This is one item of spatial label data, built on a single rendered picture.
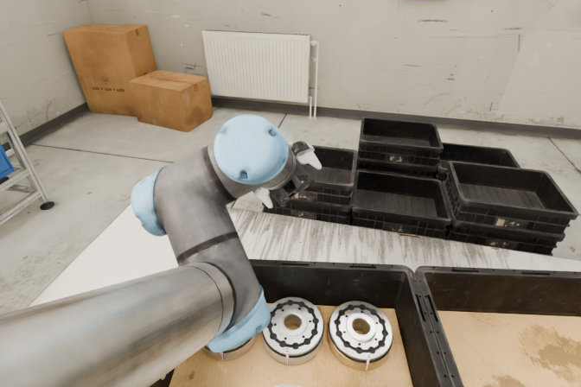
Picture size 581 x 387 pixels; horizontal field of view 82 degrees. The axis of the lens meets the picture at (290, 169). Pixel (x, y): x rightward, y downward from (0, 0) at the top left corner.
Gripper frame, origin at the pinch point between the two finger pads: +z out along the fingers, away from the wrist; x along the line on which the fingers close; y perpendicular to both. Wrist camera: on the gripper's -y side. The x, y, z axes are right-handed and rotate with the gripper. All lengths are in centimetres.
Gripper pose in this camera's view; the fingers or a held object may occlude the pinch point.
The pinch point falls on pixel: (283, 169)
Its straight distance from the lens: 70.0
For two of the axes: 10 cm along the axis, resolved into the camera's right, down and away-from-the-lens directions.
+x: 7.8, -6.3, -0.2
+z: 1.2, 1.2, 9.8
